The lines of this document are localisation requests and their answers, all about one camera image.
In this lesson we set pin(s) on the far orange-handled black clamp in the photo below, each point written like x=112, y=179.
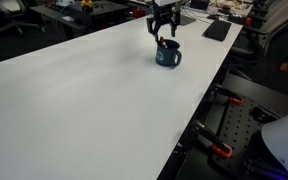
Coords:
x=232, y=96

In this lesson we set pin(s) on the orange-handled black clamp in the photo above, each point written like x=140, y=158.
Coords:
x=219, y=147
x=232, y=96

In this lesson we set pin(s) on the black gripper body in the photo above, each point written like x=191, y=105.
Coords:
x=168, y=12

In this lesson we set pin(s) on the black office chair left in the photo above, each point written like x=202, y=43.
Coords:
x=11, y=10

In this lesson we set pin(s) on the yellow red toy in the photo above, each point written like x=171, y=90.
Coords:
x=87, y=5

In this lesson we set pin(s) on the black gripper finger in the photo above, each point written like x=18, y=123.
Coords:
x=151, y=28
x=174, y=27

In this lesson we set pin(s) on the red and white marker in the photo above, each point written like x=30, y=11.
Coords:
x=163, y=42

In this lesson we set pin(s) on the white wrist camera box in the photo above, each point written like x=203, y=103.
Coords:
x=165, y=2

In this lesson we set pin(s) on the grey monitor stand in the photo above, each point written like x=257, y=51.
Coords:
x=185, y=20

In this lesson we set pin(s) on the dark blue ceramic mug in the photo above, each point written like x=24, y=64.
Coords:
x=170, y=57

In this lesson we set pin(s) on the black side desk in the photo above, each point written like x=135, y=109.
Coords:
x=75, y=16

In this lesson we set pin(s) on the near orange-handled black clamp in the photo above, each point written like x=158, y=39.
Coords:
x=219, y=147

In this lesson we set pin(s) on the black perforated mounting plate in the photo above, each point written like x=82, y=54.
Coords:
x=240, y=128

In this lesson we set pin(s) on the black keyboard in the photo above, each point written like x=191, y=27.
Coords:
x=217, y=30

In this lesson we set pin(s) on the black office chair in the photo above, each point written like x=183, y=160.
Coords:
x=11, y=10
x=252, y=43

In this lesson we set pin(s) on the black office chair right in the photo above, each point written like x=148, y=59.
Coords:
x=252, y=43

